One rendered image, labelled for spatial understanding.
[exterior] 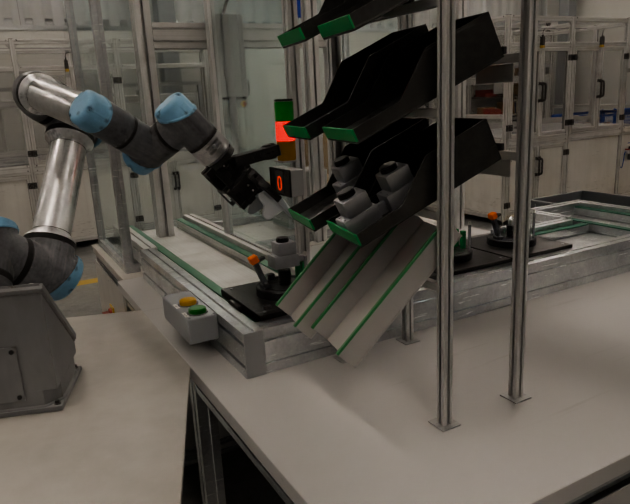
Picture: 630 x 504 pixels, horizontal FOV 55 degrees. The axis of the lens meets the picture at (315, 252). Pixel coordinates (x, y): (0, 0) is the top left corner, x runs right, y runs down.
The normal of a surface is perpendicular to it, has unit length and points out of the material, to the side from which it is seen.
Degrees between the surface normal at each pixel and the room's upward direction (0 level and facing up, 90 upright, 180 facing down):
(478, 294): 90
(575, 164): 90
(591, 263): 90
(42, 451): 0
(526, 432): 0
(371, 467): 0
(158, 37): 90
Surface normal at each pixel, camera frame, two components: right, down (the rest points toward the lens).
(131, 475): -0.05, -0.97
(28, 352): 0.17, 0.24
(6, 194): 0.50, 0.19
